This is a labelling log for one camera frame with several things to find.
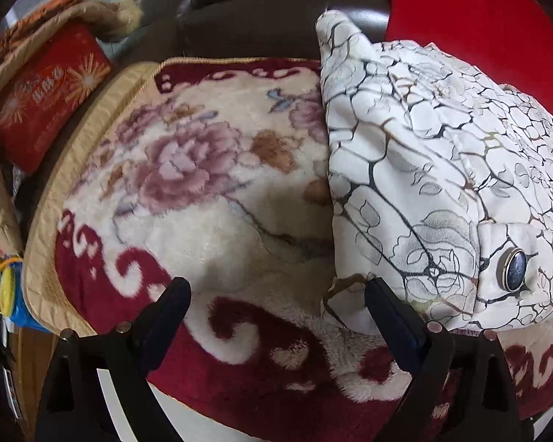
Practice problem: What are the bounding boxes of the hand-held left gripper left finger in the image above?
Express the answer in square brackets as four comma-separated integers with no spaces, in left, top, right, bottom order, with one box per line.
[36,276,192,442]

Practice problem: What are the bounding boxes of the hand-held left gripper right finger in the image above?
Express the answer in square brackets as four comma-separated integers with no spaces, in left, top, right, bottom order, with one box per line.
[364,277,521,442]

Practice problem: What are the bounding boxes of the white crackle-print coat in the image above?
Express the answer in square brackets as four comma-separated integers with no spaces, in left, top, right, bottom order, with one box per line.
[314,8,553,334]

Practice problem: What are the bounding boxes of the floral red sofa mat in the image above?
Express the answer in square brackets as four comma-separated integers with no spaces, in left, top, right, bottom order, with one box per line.
[25,56,553,442]

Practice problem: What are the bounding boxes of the yellow blue toy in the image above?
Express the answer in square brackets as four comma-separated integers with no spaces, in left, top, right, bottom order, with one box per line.
[0,251,33,332]

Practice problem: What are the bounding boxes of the red cardboard box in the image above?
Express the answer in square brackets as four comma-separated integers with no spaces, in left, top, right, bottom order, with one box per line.
[0,23,112,173]

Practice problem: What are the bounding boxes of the brown leather sofa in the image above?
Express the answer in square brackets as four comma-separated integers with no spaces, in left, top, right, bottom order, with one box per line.
[133,0,392,63]

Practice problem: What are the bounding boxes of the red blanket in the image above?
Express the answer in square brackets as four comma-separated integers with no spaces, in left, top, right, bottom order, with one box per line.
[382,0,553,120]

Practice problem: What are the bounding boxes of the orange black patterned cloth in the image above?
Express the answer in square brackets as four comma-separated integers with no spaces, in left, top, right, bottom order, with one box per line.
[0,0,89,72]

